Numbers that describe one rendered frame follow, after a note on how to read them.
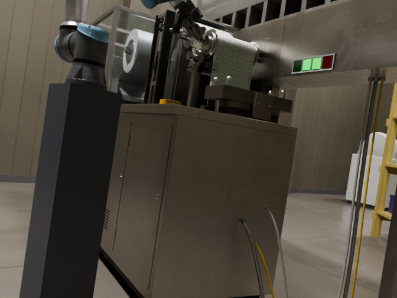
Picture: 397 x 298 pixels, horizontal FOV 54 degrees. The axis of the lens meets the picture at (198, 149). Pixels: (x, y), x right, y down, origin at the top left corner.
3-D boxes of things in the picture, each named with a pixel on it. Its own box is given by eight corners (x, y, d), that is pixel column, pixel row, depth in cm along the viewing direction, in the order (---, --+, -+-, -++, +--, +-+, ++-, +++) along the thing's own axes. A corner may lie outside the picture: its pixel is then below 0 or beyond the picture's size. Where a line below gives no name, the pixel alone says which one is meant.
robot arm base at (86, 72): (74, 84, 134) (78, 55, 134) (58, 84, 145) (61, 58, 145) (113, 92, 144) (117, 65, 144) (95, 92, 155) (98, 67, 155)
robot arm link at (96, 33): (82, 57, 136) (88, 18, 136) (65, 58, 146) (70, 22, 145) (111, 65, 145) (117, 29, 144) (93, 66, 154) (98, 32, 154)
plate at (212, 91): (204, 98, 183) (205, 85, 183) (269, 112, 202) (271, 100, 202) (222, 97, 169) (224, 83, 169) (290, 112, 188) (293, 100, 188)
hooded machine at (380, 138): (341, 201, 743) (352, 129, 739) (357, 202, 785) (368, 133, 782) (381, 211, 684) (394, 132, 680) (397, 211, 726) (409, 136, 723)
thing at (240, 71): (208, 90, 188) (214, 51, 188) (247, 99, 200) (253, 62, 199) (209, 89, 188) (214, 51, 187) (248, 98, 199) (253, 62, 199)
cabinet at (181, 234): (49, 198, 374) (61, 109, 372) (114, 202, 405) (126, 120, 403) (145, 329, 154) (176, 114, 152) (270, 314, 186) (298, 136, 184)
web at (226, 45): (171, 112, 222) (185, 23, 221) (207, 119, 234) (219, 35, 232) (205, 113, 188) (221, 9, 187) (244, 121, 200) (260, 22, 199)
